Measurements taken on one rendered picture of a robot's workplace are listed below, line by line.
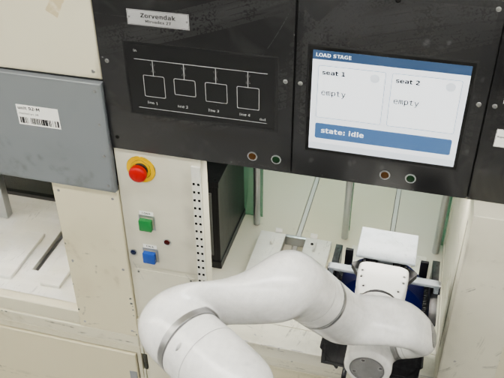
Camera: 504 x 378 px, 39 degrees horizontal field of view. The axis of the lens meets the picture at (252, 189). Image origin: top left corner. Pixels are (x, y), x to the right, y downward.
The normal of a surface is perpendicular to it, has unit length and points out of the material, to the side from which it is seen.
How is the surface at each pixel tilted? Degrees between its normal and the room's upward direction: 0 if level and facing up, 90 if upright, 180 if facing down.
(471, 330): 90
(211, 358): 22
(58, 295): 0
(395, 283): 7
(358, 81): 90
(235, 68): 90
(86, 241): 90
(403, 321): 39
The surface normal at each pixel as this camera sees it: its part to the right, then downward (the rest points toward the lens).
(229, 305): -0.27, 0.64
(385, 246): 0.01, -0.82
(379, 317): 0.30, -0.40
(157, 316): -0.41, -0.54
